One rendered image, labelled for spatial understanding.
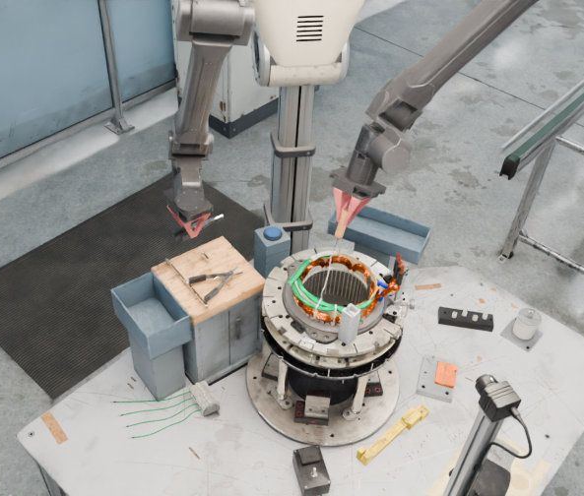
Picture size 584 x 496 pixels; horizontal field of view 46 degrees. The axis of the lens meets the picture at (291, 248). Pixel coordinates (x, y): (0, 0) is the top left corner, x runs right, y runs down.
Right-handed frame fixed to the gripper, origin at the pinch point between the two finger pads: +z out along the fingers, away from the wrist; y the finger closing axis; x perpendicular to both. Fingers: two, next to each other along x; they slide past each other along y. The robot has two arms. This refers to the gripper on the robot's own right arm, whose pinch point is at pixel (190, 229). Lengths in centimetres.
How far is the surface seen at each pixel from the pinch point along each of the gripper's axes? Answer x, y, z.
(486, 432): 5, 77, -14
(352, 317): 12.5, 40.2, -0.2
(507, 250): 175, -11, 117
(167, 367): -14.3, 10.1, 28.9
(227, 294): 1.8, 11.9, 11.9
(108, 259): 23, -115, 119
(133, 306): -14.5, -3.8, 19.9
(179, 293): -6.9, 5.4, 11.9
